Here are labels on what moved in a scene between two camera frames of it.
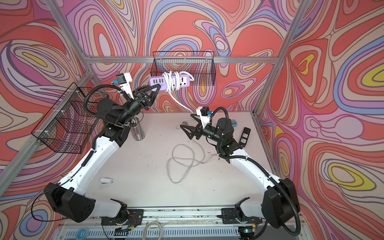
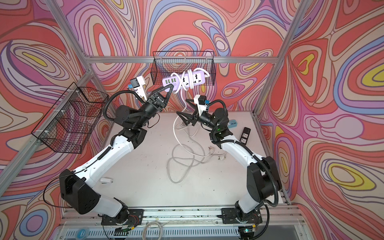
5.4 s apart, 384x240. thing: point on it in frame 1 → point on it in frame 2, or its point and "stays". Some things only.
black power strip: [244, 137] stays
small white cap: [105, 180] stays
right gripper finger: [189, 130] → [186, 118]
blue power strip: [234, 123] stays
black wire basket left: [67, 127] stays
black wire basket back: [200, 65] stays
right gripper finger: [198, 118] → [191, 102]
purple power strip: [183, 81] → [197, 78]
